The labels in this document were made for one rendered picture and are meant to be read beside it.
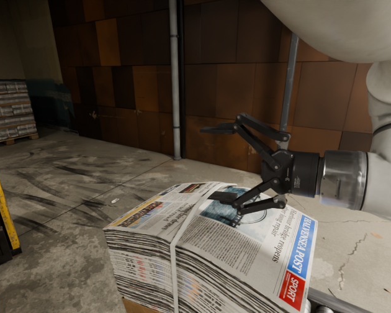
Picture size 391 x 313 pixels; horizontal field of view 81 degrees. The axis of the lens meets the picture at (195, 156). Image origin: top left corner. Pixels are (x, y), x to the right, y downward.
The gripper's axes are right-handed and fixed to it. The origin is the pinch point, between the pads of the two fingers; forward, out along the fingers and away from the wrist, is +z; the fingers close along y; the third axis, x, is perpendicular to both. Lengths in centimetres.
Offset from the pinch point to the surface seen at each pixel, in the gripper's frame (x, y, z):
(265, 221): 3.5, 13.0, -11.1
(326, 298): 28, 51, -25
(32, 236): 39, 112, 215
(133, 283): -13.7, 25.2, 12.6
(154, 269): -13.4, 19.0, 6.1
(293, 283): -8.6, 15.2, -18.6
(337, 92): 289, -4, -23
